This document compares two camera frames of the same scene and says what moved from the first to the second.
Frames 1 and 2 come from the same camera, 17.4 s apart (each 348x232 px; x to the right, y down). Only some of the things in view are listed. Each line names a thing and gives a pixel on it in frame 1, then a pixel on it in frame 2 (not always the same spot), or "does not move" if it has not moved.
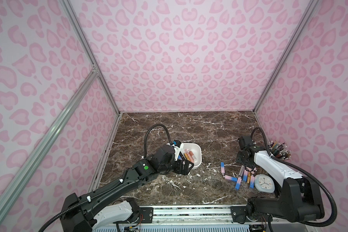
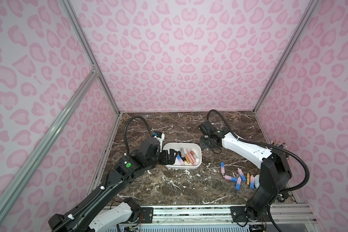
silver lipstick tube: [241, 171] to [181, 150]
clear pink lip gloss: [186, 151] does not move
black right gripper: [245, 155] to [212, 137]
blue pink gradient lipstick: [222, 167] does not move
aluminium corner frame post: [89, 51] does not move
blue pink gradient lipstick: [238, 183] does not move
